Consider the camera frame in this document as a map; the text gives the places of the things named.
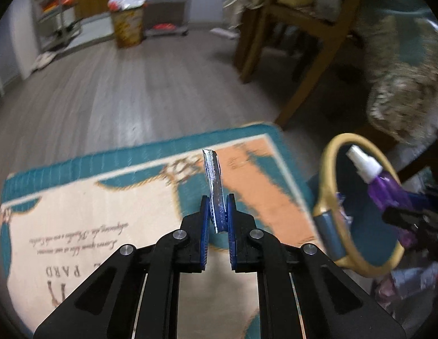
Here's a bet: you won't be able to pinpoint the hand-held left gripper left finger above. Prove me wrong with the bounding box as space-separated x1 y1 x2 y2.
33 194 210 339

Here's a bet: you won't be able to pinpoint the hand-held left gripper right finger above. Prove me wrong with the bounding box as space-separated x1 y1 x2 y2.
226 194 407 339

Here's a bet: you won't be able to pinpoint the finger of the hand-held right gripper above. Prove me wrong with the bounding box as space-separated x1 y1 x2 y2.
381 207 438 252
404 184 438 210

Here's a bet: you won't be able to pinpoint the purple spray bottle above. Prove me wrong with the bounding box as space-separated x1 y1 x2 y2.
346 145 431 248

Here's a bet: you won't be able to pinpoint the shiny blue foil packet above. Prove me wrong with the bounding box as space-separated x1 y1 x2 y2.
202 148 229 234

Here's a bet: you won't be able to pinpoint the yellow rimmed trash bin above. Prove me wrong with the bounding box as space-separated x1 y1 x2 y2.
312 133 406 278

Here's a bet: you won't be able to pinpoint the blue white plastic wrapper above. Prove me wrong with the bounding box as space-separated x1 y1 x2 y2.
335 191 354 227

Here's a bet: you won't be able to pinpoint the crumpled pale plastic bag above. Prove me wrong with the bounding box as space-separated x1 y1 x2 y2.
377 261 438 305

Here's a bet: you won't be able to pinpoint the teal orange printed rug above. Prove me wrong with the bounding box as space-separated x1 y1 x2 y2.
0 122 323 339

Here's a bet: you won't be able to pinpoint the lace patterned tablecloth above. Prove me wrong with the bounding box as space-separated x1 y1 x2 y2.
356 7 438 146

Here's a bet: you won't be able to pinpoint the white paper scrap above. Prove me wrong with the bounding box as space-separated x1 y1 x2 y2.
209 27 240 40

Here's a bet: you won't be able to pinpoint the wooden chair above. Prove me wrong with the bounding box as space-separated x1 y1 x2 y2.
234 0 368 128

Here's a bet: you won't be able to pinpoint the grey cart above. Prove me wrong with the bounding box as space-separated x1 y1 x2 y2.
143 0 192 38

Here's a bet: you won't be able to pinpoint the pair of pale slippers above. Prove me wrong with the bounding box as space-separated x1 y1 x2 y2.
33 51 59 72

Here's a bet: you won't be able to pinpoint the crumpled white papers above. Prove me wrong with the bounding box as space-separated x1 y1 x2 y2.
108 0 149 12

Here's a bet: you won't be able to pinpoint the metal shelf rack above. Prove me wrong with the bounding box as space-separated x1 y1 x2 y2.
31 0 82 52

